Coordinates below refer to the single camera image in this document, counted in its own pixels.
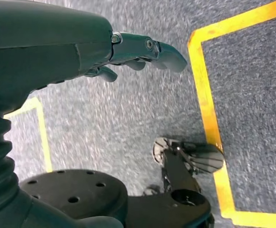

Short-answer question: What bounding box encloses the yellow floor tape marking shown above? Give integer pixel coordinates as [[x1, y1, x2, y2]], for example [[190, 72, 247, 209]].
[[187, 0, 276, 228], [3, 95, 53, 174]]

